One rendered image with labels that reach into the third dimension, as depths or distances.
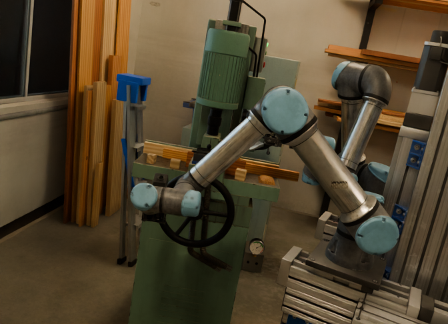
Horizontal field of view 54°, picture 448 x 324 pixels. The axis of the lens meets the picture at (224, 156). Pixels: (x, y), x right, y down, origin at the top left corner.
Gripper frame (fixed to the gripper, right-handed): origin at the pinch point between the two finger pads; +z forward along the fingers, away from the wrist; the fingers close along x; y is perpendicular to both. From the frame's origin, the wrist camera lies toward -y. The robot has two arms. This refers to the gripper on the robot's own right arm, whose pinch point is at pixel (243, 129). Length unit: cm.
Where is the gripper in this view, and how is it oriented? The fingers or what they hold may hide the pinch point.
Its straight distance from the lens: 173.3
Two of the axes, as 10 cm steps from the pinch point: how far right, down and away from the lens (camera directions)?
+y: -0.3, 1.2, -9.9
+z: -9.8, -1.9, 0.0
